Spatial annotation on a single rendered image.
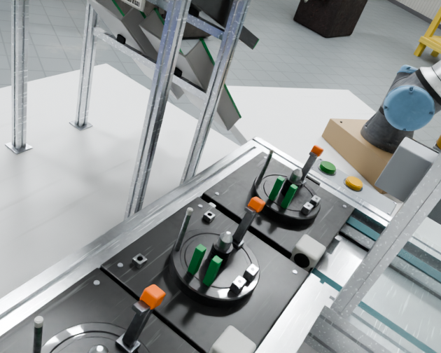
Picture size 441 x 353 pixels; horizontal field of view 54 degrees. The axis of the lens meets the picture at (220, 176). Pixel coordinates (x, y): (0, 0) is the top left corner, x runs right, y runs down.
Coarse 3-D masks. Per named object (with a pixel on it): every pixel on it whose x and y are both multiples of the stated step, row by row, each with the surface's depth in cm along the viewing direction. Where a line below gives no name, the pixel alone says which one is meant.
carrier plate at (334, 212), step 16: (256, 160) 94; (272, 160) 96; (240, 176) 88; (256, 176) 89; (208, 192) 81; (224, 192) 82; (240, 192) 84; (320, 192) 92; (224, 208) 79; (240, 208) 80; (336, 208) 88; (352, 208) 90; (256, 224) 77; (272, 224) 79; (320, 224) 83; (336, 224) 84; (272, 240) 75; (288, 240) 76; (320, 240) 79; (288, 256) 75
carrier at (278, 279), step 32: (160, 224) 71; (192, 224) 73; (224, 224) 75; (128, 256) 63; (160, 256) 65; (192, 256) 60; (224, 256) 62; (256, 256) 71; (128, 288) 59; (160, 288) 61; (192, 288) 60; (224, 288) 61; (256, 288) 66; (288, 288) 68; (192, 320) 58; (224, 320) 60; (256, 320) 61; (224, 352) 53
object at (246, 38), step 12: (192, 0) 65; (204, 0) 67; (216, 0) 69; (228, 0) 71; (204, 12) 68; (216, 12) 70; (228, 12) 72; (216, 24) 77; (240, 36) 79; (252, 36) 82; (252, 48) 84
